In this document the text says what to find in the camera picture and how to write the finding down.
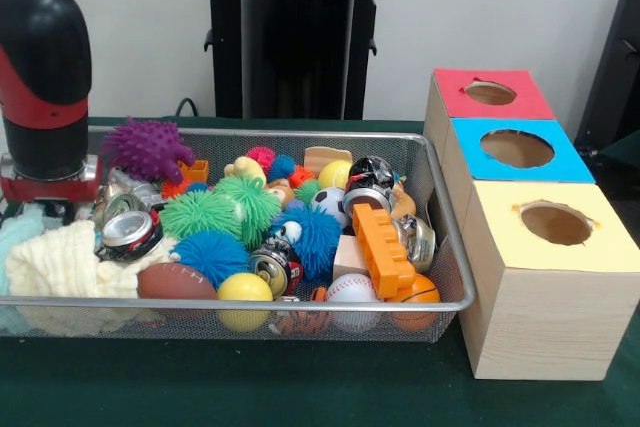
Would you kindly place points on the orange toy basketball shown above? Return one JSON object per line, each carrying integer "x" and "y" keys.
{"x": 422, "y": 297}

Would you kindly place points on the blue koosh ball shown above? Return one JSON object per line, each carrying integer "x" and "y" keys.
{"x": 210, "y": 254}

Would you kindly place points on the orange toy building block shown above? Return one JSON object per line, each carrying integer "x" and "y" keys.
{"x": 382, "y": 247}

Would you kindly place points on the white toy baseball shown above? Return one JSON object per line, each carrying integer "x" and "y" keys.
{"x": 351, "y": 292}

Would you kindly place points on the black office chair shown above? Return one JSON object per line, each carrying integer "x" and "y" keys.
{"x": 615, "y": 87}

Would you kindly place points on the dark green tablecloth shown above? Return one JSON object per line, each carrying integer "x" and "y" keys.
{"x": 300, "y": 387}
{"x": 620, "y": 144}

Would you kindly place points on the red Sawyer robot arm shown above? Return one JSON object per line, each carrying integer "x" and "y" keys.
{"x": 45, "y": 87}

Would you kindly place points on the silver mesh bin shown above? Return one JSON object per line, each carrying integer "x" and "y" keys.
{"x": 175, "y": 322}

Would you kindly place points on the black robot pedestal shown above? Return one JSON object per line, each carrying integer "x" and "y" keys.
{"x": 300, "y": 47}

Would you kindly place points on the brown toy football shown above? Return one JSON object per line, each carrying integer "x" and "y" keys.
{"x": 175, "y": 283}

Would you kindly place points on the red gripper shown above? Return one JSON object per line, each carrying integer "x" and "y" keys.
{"x": 50, "y": 189}

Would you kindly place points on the yellow tennis ball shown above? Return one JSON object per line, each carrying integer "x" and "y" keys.
{"x": 334, "y": 174}

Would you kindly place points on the wooden box with three holes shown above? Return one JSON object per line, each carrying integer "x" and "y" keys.
{"x": 550, "y": 327}

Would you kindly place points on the purple spiky ball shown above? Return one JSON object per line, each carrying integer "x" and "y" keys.
{"x": 147, "y": 149}

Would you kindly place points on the smooth yellow ball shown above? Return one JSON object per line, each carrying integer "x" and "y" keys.
{"x": 245, "y": 289}

